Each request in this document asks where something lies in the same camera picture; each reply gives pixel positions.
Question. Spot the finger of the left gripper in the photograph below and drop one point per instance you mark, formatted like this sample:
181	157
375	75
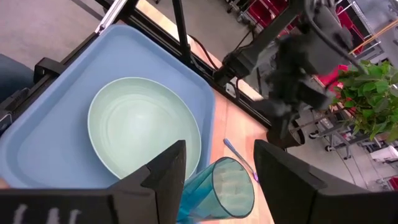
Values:
284	124

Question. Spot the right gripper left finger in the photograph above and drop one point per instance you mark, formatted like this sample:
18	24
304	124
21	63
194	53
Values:
155	193

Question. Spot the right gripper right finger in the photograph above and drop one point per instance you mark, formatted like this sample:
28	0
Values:
289	193

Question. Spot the teal translucent plastic cup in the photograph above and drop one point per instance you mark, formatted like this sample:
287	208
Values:
230	189

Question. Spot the pale green round plate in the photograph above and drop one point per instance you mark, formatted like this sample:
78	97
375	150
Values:
140	124

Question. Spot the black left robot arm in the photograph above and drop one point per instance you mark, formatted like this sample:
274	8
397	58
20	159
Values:
248	59

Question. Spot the blue plastic tray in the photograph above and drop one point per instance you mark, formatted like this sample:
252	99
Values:
59	146

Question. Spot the black plant pot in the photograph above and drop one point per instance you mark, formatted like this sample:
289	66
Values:
297	140

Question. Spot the grey wheeled cart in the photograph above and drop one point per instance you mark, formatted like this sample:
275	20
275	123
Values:
339	133

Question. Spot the red bin storage rack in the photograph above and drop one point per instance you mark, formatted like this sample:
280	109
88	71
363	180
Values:
264	12

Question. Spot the green leafy plant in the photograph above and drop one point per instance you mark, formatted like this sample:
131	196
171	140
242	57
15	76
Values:
373	93

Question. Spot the wooden work table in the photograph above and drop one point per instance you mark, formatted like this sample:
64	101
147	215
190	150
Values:
373	37

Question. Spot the white storage box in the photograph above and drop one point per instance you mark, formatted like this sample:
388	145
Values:
385	154

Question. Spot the silver aluminium bar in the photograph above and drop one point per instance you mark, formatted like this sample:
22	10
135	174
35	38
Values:
110	17

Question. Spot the dark blue chair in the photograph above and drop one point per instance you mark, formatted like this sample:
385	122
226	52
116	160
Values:
14	77

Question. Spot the black aluminium table frame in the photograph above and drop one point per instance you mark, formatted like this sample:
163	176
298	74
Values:
182	34

